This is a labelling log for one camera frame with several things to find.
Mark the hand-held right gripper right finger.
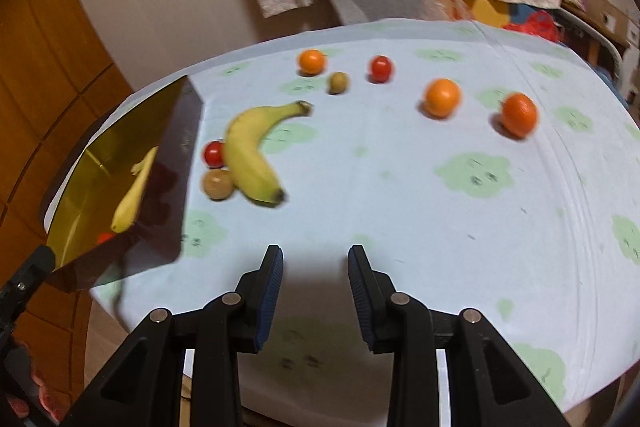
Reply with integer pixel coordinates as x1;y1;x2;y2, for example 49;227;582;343
347;244;571;427

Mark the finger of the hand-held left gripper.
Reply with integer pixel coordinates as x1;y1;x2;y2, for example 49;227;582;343
0;246;57;339

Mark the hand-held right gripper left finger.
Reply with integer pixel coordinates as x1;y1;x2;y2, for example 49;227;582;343
62;244;286;427

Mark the brown kiwi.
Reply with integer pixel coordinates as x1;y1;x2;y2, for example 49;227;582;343
327;72;352;96
201;168;236;202

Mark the gold metal tin box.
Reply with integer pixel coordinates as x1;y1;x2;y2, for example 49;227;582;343
39;76;207;293

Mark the yellow banana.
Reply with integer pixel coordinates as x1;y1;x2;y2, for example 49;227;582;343
223;100;314;208

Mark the red tomato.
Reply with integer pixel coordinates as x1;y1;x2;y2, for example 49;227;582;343
203;140;227;168
369;55;395;84

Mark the person's left hand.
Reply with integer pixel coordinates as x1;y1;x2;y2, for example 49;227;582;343
7;369;63;424

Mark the green printed tablecloth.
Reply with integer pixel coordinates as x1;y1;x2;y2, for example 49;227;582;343
87;19;640;414

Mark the wooden panelled closet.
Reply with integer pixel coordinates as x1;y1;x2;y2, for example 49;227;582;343
0;0;136;408

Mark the small orange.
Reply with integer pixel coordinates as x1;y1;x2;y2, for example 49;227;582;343
298;49;328;76

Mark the clear plastic bag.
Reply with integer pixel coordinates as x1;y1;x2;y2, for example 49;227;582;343
422;0;481;25

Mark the red plastic bag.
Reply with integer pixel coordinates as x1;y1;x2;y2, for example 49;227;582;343
502;9;561;42

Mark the cardboard box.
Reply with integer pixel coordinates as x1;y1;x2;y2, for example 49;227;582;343
560;0;632;48

